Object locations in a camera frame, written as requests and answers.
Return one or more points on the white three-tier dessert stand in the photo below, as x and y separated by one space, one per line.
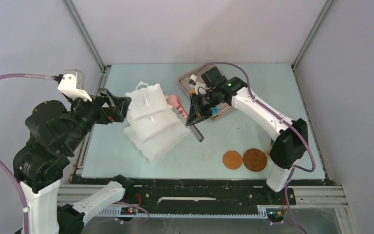
155 126

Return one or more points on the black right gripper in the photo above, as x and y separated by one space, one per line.
196 113

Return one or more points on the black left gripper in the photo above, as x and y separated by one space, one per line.
118 108

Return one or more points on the stainless steel tray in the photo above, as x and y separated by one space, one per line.
192 82

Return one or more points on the white spare arm link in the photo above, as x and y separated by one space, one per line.
72 218

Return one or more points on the light brown coaster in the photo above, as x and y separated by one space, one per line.
232 160

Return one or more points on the pink-tipped metal tongs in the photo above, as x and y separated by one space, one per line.
176 103

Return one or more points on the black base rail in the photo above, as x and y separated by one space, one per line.
206 196

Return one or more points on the green interior floral mug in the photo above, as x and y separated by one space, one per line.
269 147

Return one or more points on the dark brown wooden saucer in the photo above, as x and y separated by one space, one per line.
255 160

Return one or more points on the blue frosted donut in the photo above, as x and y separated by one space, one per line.
214 111

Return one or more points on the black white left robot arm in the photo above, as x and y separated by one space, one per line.
55 134

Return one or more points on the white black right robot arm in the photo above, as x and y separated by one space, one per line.
290 136

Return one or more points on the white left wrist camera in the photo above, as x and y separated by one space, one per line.
71 85

